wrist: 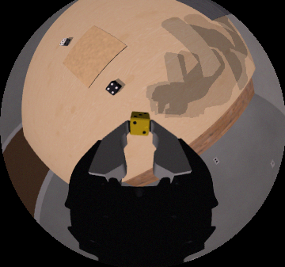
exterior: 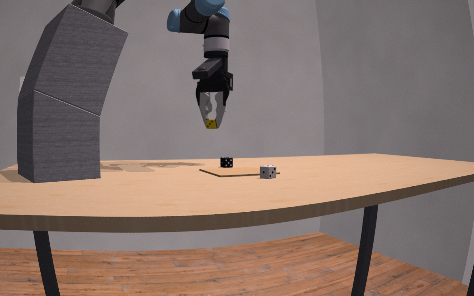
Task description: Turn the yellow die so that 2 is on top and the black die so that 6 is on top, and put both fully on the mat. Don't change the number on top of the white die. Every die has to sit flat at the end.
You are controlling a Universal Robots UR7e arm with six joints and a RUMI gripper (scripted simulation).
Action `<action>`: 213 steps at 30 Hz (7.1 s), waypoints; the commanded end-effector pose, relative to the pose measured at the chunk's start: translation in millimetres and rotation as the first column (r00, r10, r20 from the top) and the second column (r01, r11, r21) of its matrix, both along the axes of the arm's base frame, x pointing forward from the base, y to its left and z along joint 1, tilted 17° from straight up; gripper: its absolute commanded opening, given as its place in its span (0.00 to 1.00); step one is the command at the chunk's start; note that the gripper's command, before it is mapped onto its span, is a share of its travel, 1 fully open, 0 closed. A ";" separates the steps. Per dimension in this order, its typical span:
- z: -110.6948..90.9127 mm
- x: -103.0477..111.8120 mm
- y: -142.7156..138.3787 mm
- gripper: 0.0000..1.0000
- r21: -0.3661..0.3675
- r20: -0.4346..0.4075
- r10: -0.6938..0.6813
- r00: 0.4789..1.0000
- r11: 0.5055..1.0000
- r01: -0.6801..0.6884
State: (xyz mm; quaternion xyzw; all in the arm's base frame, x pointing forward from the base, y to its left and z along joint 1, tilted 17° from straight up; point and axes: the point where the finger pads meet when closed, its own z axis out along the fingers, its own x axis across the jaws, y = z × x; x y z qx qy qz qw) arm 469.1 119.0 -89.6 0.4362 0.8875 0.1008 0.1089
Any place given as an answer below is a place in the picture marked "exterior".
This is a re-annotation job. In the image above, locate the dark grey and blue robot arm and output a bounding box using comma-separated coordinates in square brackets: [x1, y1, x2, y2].
[71, 0, 230, 79]

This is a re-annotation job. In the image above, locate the grey die with black pips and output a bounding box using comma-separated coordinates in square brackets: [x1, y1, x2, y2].
[260, 165, 277, 179]

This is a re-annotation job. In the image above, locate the brown square mat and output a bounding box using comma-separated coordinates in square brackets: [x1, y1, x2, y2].
[199, 167, 260, 177]

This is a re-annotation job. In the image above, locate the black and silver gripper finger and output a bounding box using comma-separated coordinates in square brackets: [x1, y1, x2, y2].
[196, 82, 212, 126]
[215, 80, 230, 128]

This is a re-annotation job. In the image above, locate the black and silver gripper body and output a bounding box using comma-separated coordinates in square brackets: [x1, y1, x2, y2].
[199, 51, 233, 92]

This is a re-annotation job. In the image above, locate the yellow die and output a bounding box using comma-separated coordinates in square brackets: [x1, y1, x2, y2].
[206, 119, 217, 129]

